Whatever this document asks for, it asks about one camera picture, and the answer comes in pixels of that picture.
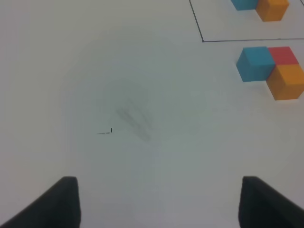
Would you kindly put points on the blue template cube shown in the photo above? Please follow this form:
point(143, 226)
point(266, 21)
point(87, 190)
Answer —
point(245, 4)

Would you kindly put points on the red cube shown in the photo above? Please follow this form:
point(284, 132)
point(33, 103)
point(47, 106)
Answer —
point(283, 56)

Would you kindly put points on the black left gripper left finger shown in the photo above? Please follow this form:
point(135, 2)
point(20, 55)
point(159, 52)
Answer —
point(58, 207)

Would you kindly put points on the orange template cube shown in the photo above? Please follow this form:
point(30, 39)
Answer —
point(271, 10)

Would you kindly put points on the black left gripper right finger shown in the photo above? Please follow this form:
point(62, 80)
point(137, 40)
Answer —
point(261, 206)

